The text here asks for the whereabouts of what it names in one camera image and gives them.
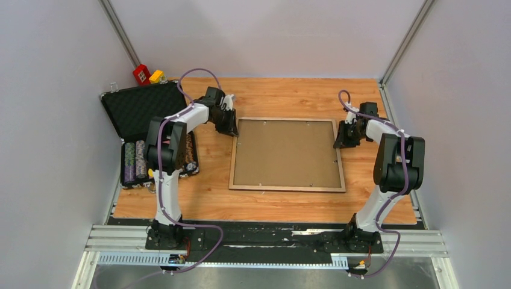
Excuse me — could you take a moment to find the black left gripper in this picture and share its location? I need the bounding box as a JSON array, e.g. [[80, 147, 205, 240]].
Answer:
[[211, 108, 240, 137]]

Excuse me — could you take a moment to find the brown cardboard backing board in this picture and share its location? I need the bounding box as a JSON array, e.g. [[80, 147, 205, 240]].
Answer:
[[233, 119, 342, 188]]

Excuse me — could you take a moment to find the wooden picture frame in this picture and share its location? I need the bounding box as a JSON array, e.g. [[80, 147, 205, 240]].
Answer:
[[228, 116, 347, 194]]

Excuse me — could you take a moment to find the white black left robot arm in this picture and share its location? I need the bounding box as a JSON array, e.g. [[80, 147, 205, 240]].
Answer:
[[144, 87, 239, 249]]

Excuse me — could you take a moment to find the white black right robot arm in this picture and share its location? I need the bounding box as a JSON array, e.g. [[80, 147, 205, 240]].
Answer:
[[333, 102, 425, 252]]

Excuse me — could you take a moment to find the brown orange chip stack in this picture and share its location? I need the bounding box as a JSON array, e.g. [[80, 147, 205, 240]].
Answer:
[[185, 134, 198, 172]]

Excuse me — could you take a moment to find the yellow toy block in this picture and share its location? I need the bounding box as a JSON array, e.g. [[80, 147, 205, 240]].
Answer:
[[149, 69, 167, 84]]

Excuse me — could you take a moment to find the grey pink chip stack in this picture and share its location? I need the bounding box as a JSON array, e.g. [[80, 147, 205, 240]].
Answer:
[[135, 140, 146, 179]]

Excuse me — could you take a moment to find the red toy house block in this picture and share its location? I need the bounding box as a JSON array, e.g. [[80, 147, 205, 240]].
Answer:
[[132, 64, 151, 86]]

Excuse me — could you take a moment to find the black poker chip case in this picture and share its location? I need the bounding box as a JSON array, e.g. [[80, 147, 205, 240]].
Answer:
[[99, 81, 187, 189]]

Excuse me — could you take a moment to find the green purple chip stack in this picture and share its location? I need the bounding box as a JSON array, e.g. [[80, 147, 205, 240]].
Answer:
[[124, 143, 136, 184]]

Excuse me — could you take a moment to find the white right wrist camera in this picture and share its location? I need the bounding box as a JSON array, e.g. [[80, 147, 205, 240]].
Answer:
[[344, 104, 359, 124]]

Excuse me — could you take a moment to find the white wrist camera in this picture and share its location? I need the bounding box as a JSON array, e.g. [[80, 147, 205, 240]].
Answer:
[[344, 104, 359, 124], [221, 94, 236, 111]]

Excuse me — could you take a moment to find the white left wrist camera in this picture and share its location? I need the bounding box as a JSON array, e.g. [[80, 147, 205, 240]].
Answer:
[[221, 94, 236, 111]]

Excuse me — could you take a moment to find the aluminium rail frame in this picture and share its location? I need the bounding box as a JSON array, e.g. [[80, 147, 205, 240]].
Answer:
[[72, 78, 457, 288]]

